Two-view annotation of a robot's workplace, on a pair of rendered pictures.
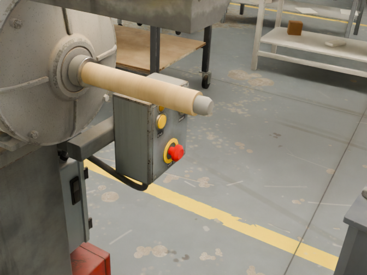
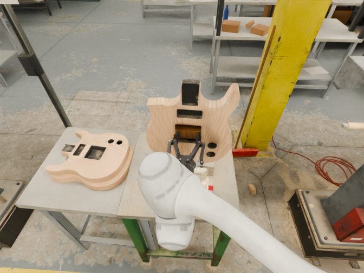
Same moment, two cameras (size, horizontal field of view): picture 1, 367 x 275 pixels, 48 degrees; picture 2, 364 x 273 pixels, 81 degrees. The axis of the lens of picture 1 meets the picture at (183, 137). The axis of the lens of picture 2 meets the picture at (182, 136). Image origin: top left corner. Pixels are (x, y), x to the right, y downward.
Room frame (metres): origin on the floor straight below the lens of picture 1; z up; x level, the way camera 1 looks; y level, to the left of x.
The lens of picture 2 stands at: (0.81, -1.07, 1.97)
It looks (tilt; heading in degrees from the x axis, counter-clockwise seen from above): 46 degrees down; 154
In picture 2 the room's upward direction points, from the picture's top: straight up
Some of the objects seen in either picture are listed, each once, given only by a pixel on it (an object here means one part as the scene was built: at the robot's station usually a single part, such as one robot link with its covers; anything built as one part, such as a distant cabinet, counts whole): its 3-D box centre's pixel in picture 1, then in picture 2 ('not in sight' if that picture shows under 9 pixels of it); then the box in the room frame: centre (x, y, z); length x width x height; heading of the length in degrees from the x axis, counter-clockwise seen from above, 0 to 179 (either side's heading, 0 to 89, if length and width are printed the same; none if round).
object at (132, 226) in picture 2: not in sight; (138, 240); (0.25, -1.12, 0.45); 0.05 x 0.05 x 0.90; 61
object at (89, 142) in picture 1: (104, 133); not in sight; (0.80, 0.17, 1.02); 0.19 x 0.04 x 0.04; 151
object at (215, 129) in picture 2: not in sight; (189, 127); (0.28, -0.78, 1.38); 0.35 x 0.04 x 0.40; 58
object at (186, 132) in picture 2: not in sight; (188, 131); (0.28, -0.78, 1.36); 0.10 x 0.03 x 0.05; 58
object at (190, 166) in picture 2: not in sight; (183, 167); (0.43, -0.88, 1.37); 0.09 x 0.08 x 0.07; 147
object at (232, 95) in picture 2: not in sight; (228, 97); (0.34, -0.67, 1.54); 0.07 x 0.04 x 0.09; 58
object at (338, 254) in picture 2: not in sight; (330, 222); (0.71, 0.40, 0.12); 0.61 x 0.51 x 0.25; 151
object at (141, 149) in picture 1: (122, 134); not in sight; (0.85, 0.14, 0.99); 0.24 x 0.21 x 0.26; 61
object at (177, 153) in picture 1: (173, 151); not in sight; (0.81, 0.02, 0.98); 0.04 x 0.04 x 0.04; 61
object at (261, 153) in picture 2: not in sight; (252, 142); (-0.40, 0.49, 0.02); 0.40 x 0.40 x 0.02; 61
